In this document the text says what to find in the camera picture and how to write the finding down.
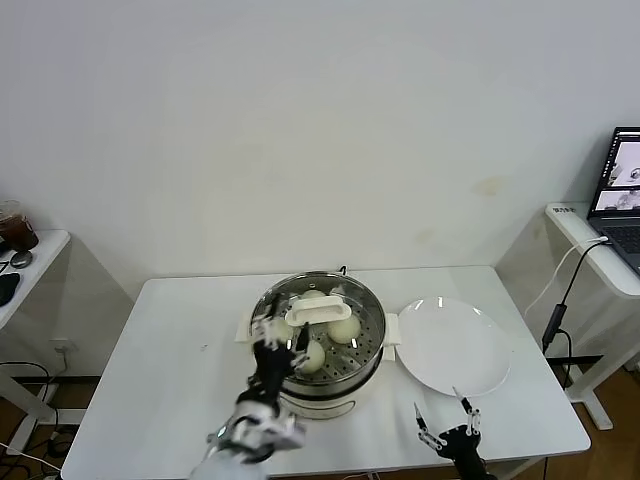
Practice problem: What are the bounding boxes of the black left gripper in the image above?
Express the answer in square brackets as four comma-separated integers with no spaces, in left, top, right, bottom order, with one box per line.
[249,294,314,401]

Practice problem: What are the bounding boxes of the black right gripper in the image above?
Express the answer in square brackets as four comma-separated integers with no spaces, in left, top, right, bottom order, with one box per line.
[412,385,489,480]

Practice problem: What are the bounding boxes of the stainless steel steamer basket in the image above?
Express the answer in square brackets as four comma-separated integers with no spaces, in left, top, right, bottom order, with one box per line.
[248,271,387,389]

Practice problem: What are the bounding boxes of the steel steamer pot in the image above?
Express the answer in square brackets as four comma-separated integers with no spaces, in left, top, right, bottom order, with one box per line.
[233,310,402,425]

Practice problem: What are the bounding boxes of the white round plate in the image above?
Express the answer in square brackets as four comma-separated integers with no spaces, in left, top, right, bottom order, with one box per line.
[396,296,512,399]

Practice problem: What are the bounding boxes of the white desk with laptop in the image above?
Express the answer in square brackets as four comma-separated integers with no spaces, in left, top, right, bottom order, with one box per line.
[543,201,640,431]

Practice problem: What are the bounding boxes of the white desk with cup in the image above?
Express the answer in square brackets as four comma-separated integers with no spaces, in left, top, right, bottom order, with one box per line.
[0,229,72,454]

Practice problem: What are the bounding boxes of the open grey laptop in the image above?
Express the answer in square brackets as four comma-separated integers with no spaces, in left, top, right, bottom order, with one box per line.
[585,125,640,277]

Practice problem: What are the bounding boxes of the brown jar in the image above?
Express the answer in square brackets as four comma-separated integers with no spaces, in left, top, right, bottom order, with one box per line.
[0,199,40,252]

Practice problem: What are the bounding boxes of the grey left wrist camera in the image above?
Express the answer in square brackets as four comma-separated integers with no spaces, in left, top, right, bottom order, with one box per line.
[267,417,309,451]

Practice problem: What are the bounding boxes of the black cable with adapter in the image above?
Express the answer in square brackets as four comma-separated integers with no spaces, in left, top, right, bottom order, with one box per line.
[540,239,609,389]

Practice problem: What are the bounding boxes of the white laptop cable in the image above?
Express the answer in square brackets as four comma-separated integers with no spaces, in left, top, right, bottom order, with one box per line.
[523,234,609,317]

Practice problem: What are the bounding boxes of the black floor cables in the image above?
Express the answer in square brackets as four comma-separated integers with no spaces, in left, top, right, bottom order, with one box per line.
[0,360,81,480]

